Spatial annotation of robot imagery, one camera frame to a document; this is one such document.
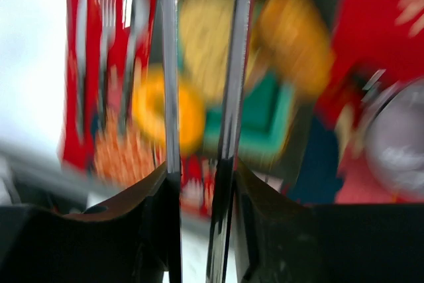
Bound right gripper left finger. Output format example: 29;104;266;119
1;165;182;282

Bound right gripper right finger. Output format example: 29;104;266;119
233;163;423;282

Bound metal serving tongs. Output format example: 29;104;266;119
161;0;254;282

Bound glazed donut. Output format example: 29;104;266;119
132;64;206;156

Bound pale bread slice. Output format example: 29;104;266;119
253;0;335;100

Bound brown bread slice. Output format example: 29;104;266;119
178;0;235;105

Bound teal square plate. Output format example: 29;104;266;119
148;0;348;194

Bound lilac mug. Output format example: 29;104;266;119
360;69;423;199

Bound red patterned placemat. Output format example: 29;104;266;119
62;0;423;216

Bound patterned handle knife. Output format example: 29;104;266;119
75;0;87;144

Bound patterned handle fork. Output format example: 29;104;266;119
97;0;116;131

